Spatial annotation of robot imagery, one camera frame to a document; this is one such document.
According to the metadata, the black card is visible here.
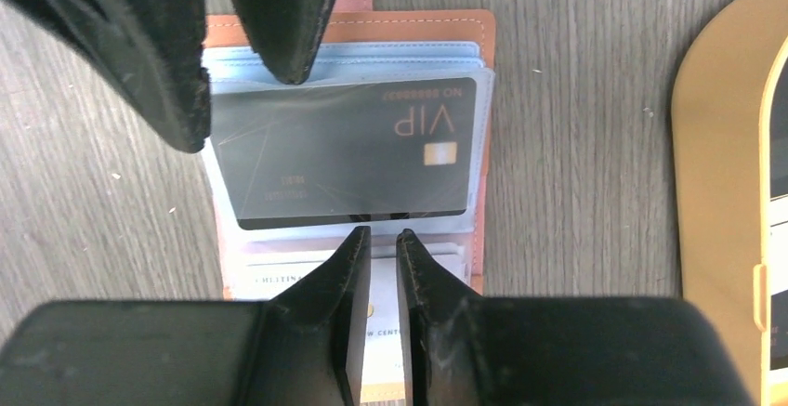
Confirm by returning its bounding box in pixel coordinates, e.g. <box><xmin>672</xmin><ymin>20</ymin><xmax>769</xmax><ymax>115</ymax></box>
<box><xmin>212</xmin><ymin>77</ymin><xmax>479</xmax><ymax>230</ymax></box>

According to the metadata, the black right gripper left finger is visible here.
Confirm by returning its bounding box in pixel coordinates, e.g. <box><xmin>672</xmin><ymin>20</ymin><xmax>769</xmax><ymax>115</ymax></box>
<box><xmin>270</xmin><ymin>227</ymin><xmax>371</xmax><ymax>405</ymax></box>

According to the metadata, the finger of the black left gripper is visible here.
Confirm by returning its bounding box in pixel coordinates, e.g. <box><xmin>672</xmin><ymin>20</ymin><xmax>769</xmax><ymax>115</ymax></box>
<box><xmin>5</xmin><ymin>0</ymin><xmax>211</xmax><ymax>153</ymax></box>
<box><xmin>230</xmin><ymin>0</ymin><xmax>336</xmax><ymax>85</ymax></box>

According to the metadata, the oval wooden card tray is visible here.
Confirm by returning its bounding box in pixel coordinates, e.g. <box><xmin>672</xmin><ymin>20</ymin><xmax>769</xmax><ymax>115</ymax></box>
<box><xmin>671</xmin><ymin>0</ymin><xmax>787</xmax><ymax>405</ymax></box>

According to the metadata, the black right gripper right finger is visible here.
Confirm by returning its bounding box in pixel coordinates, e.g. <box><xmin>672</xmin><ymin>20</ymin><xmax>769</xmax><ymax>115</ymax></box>
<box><xmin>396</xmin><ymin>229</ymin><xmax>487</xmax><ymax>405</ymax></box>

